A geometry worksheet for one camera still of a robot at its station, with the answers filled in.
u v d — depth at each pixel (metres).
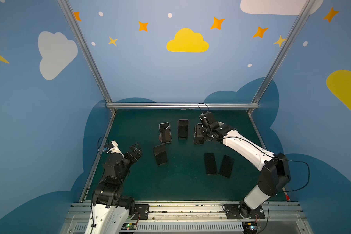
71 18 0.72
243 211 0.67
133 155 0.62
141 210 0.75
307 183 0.44
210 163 0.93
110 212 0.46
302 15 0.72
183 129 0.99
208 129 0.66
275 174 0.45
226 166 0.93
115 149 0.62
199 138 0.81
